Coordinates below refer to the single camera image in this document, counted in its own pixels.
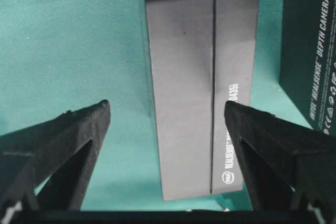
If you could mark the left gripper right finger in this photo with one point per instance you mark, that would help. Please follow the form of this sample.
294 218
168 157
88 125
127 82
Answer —
282 163

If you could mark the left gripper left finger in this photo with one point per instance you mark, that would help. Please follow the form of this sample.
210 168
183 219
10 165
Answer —
48 166

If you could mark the black camera box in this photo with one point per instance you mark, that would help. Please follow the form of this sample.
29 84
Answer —
307 73
202 55

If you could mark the green table cloth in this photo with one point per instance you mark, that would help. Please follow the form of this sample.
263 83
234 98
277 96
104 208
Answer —
58 55

